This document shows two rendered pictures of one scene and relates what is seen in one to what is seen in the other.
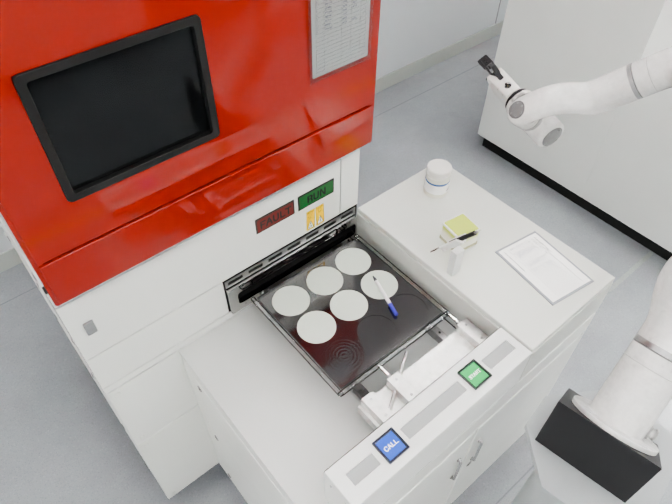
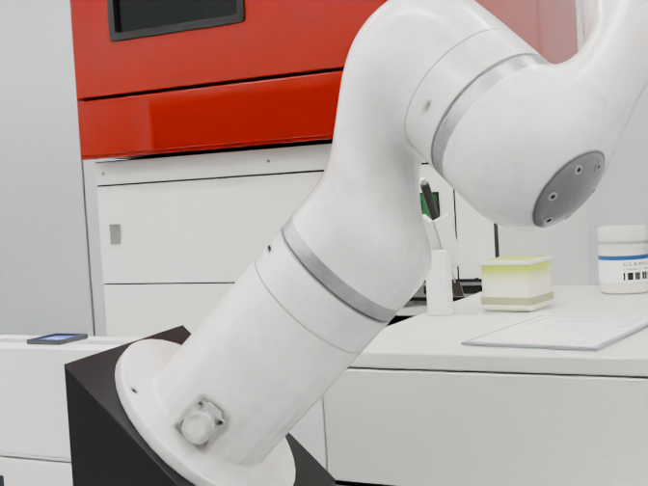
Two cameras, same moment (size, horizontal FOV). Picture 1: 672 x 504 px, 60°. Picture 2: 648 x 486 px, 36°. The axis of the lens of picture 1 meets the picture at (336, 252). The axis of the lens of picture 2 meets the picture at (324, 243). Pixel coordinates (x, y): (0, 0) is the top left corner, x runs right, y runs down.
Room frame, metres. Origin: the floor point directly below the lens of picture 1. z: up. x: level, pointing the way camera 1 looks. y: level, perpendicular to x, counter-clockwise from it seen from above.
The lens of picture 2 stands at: (0.33, -1.45, 1.14)
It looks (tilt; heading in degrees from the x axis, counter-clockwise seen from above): 3 degrees down; 67
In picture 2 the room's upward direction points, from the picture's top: 3 degrees counter-clockwise
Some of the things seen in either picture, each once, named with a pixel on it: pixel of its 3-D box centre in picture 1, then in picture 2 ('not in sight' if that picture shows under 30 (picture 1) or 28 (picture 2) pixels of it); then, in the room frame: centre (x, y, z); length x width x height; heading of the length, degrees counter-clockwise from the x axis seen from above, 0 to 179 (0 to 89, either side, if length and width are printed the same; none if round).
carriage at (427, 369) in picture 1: (424, 377); not in sight; (0.71, -0.22, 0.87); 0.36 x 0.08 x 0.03; 130
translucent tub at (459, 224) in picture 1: (459, 234); (516, 283); (1.07, -0.33, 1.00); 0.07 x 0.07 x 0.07; 32
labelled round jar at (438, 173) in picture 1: (437, 179); (623, 258); (1.28, -0.29, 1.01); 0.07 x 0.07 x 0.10
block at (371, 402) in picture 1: (378, 409); not in sight; (0.61, -0.10, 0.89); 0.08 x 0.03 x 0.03; 40
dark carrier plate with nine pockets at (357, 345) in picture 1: (348, 305); not in sight; (0.91, -0.04, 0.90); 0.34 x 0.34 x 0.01; 40
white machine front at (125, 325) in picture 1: (233, 259); (280, 256); (0.95, 0.26, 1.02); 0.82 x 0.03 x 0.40; 130
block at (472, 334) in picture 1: (472, 334); not in sight; (0.82, -0.35, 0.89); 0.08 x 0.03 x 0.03; 40
